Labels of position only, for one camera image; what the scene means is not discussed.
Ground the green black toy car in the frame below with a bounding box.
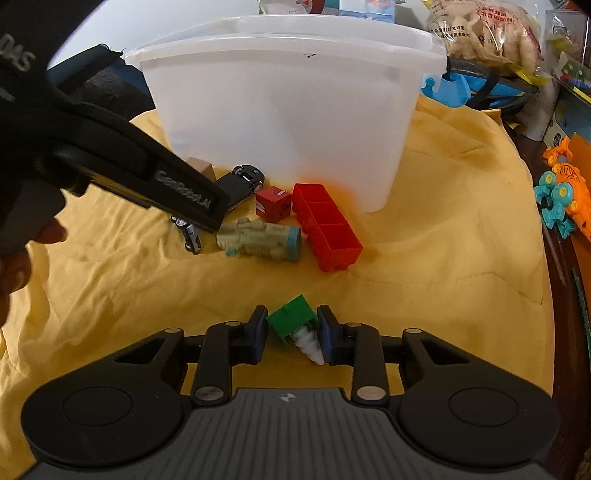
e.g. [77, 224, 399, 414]
[170, 216, 202, 255]

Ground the orange teal toy dinosaur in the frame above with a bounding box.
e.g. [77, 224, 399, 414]
[534, 136, 590, 240]

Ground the long red brick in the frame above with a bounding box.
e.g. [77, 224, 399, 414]
[293, 183, 363, 272]

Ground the blue plastic toy piece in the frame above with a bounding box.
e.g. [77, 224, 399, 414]
[421, 73, 472, 108]

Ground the blue black striped bag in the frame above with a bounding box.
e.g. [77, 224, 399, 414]
[444, 57, 539, 111]

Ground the clear bag of wooden pieces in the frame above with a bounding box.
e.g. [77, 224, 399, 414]
[425, 1, 543, 83]

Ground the small red cube block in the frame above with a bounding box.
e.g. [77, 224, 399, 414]
[256, 186, 293, 223]

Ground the wooden cube block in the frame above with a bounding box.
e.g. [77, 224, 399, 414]
[185, 157, 216, 182]

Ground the dark blue bag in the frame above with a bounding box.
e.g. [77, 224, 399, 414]
[47, 44, 155, 120]

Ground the person's hand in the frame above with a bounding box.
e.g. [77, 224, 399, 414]
[0, 218, 68, 326]

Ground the olive tan toy tank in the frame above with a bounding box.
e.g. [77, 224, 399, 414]
[216, 217, 301, 262]

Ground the translucent white plastic bin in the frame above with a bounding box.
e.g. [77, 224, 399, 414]
[125, 14, 447, 212]

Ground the green drill toy block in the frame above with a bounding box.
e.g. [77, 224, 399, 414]
[267, 295, 325, 365]

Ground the upside-down black toy car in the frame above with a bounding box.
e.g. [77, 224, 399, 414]
[214, 165, 266, 211]

